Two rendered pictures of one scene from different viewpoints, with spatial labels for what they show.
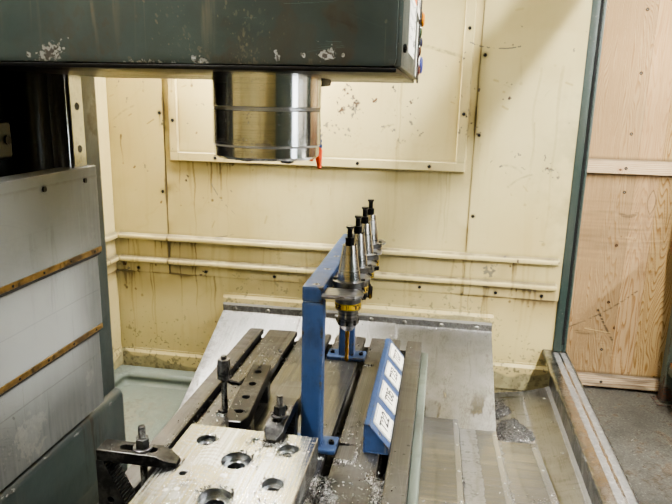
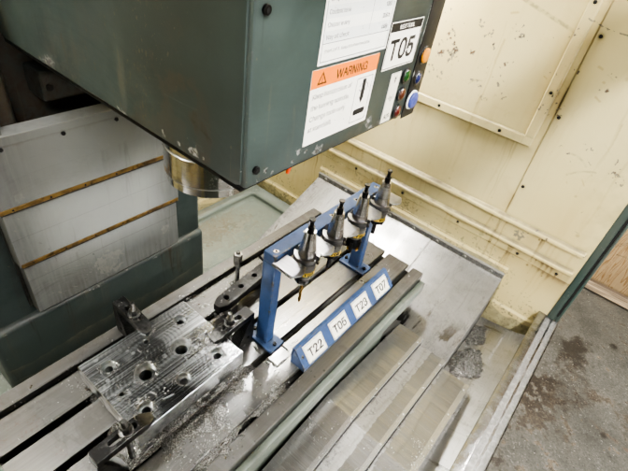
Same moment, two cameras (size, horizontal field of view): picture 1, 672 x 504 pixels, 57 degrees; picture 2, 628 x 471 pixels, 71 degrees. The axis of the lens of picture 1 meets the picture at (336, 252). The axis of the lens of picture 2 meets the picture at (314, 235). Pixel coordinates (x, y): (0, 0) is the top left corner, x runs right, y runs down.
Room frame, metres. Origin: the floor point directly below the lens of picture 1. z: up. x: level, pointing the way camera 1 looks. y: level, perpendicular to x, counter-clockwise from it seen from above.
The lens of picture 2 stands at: (0.41, -0.35, 1.91)
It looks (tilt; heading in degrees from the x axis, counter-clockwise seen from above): 39 degrees down; 24
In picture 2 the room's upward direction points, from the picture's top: 10 degrees clockwise
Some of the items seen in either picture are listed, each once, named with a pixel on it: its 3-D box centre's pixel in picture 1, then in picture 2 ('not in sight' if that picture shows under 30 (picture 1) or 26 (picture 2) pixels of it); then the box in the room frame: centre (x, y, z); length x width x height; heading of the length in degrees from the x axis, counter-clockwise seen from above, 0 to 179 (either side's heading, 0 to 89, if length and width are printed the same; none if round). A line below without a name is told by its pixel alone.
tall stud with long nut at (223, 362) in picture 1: (224, 384); (237, 267); (1.21, 0.23, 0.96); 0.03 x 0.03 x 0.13
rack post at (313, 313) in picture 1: (312, 374); (268, 302); (1.09, 0.04, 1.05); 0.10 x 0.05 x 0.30; 81
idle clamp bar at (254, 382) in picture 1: (249, 404); (247, 288); (1.19, 0.17, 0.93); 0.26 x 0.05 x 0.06; 176
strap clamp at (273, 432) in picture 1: (280, 431); (231, 331); (1.01, 0.09, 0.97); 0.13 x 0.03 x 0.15; 171
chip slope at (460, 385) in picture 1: (333, 396); (347, 280); (1.59, 0.00, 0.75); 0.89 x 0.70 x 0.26; 81
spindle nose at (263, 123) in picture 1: (267, 116); (210, 145); (0.95, 0.11, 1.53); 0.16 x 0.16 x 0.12
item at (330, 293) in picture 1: (344, 294); (291, 267); (1.08, -0.02, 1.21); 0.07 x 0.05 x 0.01; 81
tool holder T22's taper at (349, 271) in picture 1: (349, 261); (308, 242); (1.13, -0.03, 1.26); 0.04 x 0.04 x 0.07
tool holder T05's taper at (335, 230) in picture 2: (357, 248); (337, 222); (1.24, -0.04, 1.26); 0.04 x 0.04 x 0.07
